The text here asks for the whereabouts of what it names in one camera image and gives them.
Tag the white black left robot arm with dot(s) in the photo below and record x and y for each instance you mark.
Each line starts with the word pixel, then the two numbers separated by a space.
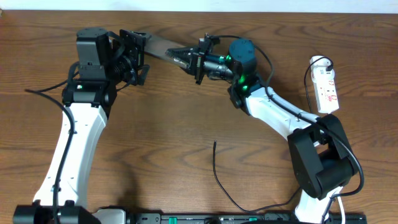
pixel 105 59

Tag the gold Galaxy smartphone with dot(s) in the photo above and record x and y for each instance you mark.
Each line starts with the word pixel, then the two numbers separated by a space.
pixel 156 46

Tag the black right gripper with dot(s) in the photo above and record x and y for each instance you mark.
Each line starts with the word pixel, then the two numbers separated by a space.
pixel 195 60

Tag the white power strip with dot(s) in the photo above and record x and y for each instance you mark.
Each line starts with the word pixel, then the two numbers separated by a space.
pixel 323 78

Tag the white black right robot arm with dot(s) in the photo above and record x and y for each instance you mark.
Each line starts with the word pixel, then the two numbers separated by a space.
pixel 324 164

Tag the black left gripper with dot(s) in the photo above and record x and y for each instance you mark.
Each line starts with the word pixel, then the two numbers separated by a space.
pixel 137 48

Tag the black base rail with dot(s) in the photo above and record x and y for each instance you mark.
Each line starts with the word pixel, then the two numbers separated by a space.
pixel 155 218

